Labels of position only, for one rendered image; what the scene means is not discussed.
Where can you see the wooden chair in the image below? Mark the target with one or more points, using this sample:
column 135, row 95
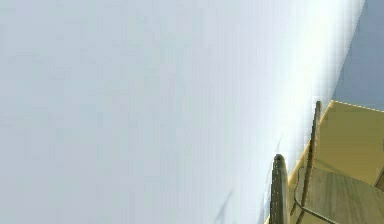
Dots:
column 340, row 196

